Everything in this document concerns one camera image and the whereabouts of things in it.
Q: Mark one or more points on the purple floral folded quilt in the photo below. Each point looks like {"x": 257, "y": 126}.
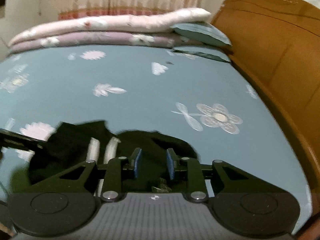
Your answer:
{"x": 158, "y": 40}

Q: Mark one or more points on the blue patterned bed sheet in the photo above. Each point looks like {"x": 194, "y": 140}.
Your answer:
{"x": 204, "y": 102}

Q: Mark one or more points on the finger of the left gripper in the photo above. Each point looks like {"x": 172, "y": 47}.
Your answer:
{"x": 20, "y": 142}

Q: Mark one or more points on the wooden headboard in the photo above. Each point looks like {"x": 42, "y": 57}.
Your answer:
{"x": 275, "y": 44}

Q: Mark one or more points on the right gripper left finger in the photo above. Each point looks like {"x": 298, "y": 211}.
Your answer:
{"x": 68, "y": 200}

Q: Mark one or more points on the black sweatpants with drawstring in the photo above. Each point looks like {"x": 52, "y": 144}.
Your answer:
{"x": 69, "y": 144}

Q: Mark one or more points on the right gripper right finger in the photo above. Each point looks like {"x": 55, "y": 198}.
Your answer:
{"x": 244, "y": 205}

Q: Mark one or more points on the white floral folded quilt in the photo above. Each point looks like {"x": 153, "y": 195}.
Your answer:
{"x": 128, "y": 23}

